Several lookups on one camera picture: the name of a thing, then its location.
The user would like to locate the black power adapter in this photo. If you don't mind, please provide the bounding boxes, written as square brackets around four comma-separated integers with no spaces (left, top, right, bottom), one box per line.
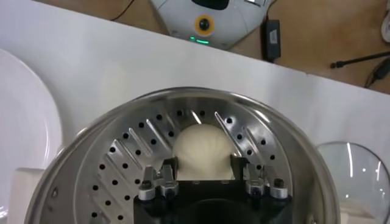
[261,18,282,63]

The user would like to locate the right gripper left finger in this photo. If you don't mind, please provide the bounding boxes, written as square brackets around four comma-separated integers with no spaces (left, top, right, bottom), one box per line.
[138,156,180,201]

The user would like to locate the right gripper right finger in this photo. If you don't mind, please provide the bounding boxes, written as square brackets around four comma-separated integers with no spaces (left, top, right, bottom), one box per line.
[230,154,289,200]

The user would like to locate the stainless steel steamer basket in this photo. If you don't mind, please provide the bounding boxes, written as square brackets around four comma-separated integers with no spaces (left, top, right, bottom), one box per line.
[24,86,341,224]

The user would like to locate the white round plate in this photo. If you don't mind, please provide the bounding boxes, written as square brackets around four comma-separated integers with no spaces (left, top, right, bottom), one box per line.
[0,48,63,220]

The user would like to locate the black robot torso column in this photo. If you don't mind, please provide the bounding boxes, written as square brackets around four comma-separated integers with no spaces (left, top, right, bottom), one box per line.
[191,0,230,10]

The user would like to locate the white steamed baozi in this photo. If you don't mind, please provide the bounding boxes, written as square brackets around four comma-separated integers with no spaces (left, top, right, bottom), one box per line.
[172,123,237,181]

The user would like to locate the round glass pot lid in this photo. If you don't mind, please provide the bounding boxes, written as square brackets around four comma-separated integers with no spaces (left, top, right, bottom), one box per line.
[316,141,390,224]

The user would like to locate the grey white robot base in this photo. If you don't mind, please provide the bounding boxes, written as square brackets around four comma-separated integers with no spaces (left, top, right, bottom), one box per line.
[149,0,272,51]

